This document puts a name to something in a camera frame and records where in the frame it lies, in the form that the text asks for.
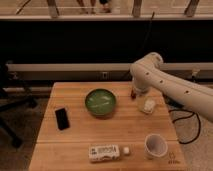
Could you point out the green ceramic bowl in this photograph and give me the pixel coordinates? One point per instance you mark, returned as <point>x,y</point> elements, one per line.
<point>100,102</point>

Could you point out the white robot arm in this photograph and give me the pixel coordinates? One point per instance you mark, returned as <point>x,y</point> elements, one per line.
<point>146,73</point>

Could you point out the small dark red object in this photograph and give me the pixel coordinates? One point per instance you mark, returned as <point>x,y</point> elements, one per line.
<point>133,95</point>

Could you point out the small white packet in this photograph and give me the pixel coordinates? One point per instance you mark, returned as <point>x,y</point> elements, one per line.
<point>149,106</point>

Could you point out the black smartphone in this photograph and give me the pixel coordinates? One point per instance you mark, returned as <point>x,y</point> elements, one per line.
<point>62,119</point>

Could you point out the white plastic bottle with label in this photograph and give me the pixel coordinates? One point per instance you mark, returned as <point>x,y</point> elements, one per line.
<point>101,153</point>

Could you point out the white paper cup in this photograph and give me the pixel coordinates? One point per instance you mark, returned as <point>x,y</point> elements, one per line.
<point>155,146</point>

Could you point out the thin black leaning rod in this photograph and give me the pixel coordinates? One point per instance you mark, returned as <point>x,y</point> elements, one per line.
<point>142,47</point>

